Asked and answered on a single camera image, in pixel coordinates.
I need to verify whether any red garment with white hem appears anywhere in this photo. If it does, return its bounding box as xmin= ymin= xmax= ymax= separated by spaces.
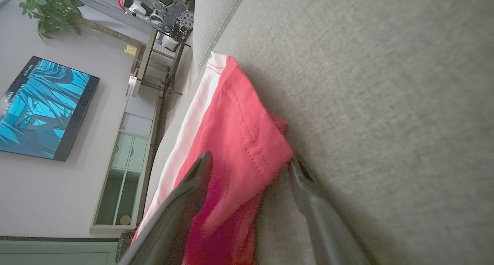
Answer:
xmin=131 ymin=52 xmax=294 ymax=265

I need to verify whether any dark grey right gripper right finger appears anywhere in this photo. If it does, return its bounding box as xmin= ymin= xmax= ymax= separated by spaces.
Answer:
xmin=289 ymin=153 xmax=373 ymax=265

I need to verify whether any white cabinet with glass doors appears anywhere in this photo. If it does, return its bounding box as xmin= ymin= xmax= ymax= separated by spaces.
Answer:
xmin=90 ymin=95 xmax=163 ymax=235

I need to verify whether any grey sofa back cushion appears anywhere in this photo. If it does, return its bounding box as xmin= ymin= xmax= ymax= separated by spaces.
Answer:
xmin=192 ymin=0 xmax=251 ymax=71

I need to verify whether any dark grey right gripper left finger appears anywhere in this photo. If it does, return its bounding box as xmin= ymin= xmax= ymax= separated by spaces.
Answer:
xmin=118 ymin=151 xmax=214 ymax=265

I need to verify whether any metal frame shelf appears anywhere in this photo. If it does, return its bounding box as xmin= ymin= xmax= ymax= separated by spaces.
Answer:
xmin=131 ymin=28 xmax=192 ymax=96

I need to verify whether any grey sofa seat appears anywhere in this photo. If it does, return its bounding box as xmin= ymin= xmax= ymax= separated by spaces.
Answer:
xmin=145 ymin=0 xmax=494 ymax=265

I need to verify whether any green leafy plant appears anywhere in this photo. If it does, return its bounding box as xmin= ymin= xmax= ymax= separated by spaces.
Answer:
xmin=17 ymin=0 xmax=85 ymax=40

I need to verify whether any white red toy robot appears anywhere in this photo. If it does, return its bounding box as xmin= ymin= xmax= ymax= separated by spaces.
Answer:
xmin=118 ymin=0 xmax=186 ymax=27

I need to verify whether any flat screen television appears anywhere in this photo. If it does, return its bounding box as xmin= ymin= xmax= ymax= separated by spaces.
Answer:
xmin=0 ymin=56 xmax=100 ymax=162

